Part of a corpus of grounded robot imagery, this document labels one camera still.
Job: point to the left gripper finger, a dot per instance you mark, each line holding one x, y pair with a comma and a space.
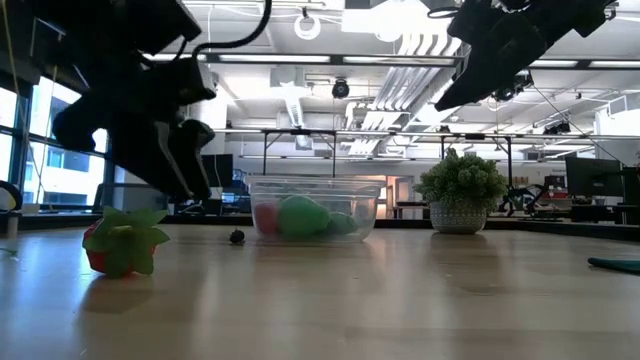
150, 160
197, 145

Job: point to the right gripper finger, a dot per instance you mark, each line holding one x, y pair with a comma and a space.
495, 65

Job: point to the red toy strawberry green leaves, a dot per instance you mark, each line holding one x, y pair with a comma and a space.
266, 218
120, 250

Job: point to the clear plastic tupperware container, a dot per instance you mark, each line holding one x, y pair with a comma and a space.
315, 187

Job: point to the green toy pear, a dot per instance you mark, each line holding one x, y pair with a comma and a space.
302, 217

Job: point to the black background robot arm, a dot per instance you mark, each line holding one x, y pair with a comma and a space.
520, 196

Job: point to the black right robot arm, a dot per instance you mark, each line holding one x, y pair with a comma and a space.
595, 15

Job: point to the black computer monitor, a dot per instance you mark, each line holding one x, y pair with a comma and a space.
594, 176
222, 170
632, 186

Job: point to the large office window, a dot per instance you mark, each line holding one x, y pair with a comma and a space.
70, 170

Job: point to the small dark toy berry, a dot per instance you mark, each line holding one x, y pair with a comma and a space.
237, 236

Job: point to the green potted plant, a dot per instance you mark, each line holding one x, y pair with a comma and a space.
460, 185

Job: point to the dark green cloth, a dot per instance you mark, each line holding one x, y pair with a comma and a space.
617, 265

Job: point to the black ceiling-mounted camera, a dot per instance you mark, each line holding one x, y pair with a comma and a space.
340, 89
520, 85
557, 127

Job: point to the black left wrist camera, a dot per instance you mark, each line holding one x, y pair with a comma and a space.
185, 80

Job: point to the white post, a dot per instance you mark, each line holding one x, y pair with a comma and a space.
13, 225

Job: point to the black metal rig frame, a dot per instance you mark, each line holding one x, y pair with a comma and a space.
337, 59

